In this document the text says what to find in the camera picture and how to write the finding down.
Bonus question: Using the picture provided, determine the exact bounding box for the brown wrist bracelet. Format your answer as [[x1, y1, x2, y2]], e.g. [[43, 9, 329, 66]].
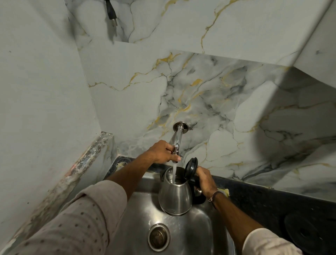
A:
[[208, 190, 223, 210]]

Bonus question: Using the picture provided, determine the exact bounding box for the black round kettle base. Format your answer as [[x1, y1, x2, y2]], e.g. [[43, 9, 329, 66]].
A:
[[284, 213, 328, 255]]

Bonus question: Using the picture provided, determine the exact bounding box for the chrome wall tap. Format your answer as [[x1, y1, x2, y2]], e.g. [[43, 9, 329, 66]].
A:
[[171, 121, 189, 164]]

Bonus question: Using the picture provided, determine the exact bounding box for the black power plug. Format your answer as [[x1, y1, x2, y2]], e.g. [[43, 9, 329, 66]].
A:
[[105, 0, 118, 27]]

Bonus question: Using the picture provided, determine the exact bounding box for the person's right hand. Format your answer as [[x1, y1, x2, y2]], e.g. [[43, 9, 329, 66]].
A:
[[196, 166, 218, 199]]

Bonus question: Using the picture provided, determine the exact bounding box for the person's right forearm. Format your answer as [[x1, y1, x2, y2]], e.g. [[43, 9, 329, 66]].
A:
[[210, 191, 303, 255]]

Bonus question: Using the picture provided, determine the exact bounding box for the sink drain strainer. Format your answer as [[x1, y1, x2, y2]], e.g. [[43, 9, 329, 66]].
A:
[[148, 223, 171, 252]]

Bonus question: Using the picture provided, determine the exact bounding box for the stainless steel electric kettle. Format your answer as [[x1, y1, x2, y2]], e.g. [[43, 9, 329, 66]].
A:
[[158, 157, 206, 216]]

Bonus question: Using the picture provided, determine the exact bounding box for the person's left forearm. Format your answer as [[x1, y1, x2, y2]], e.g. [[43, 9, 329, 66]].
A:
[[10, 153, 155, 255]]

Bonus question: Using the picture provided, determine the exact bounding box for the person's left hand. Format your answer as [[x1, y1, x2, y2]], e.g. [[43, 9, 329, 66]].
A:
[[147, 140, 181, 164]]

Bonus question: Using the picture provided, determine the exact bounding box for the stainless steel sink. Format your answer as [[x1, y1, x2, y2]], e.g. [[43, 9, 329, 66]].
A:
[[105, 172, 237, 255]]

